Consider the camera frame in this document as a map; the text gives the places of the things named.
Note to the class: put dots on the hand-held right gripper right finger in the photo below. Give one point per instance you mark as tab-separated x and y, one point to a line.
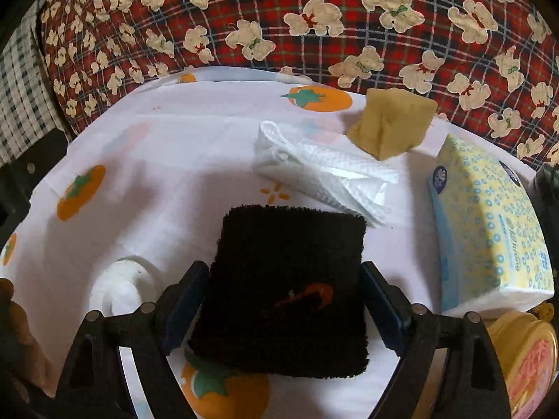
384	310

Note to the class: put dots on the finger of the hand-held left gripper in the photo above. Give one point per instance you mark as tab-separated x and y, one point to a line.
35	170

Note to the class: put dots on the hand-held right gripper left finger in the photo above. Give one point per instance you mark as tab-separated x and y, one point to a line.
187	310

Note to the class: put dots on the black terry wristband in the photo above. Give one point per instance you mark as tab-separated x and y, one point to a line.
288	288

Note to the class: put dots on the person's left hand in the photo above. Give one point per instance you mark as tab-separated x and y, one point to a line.
37	358

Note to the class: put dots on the white tape roll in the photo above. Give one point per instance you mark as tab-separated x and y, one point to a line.
118	288

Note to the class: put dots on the checked pillow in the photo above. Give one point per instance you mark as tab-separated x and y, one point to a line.
26	96

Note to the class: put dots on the yellow patterned tissue pack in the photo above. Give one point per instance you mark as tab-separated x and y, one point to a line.
484	227

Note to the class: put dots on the white persimmon print cloth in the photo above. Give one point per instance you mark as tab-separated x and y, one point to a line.
174	161

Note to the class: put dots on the gold round tin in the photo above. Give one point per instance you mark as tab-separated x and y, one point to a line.
533	358

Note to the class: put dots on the white paper towel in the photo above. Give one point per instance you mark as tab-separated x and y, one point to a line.
314	166

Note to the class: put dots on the yellow sponge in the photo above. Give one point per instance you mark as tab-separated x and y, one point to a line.
393	122

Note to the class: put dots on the dark object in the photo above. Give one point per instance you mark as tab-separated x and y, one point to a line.
546	192

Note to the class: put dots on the red plaid bear blanket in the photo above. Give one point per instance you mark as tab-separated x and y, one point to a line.
305	17

